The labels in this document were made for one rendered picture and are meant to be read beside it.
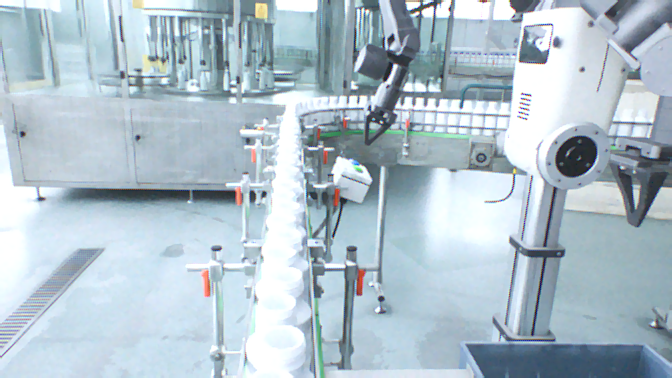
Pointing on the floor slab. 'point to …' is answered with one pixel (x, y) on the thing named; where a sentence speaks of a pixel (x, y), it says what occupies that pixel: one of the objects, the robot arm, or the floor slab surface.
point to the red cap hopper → (492, 39)
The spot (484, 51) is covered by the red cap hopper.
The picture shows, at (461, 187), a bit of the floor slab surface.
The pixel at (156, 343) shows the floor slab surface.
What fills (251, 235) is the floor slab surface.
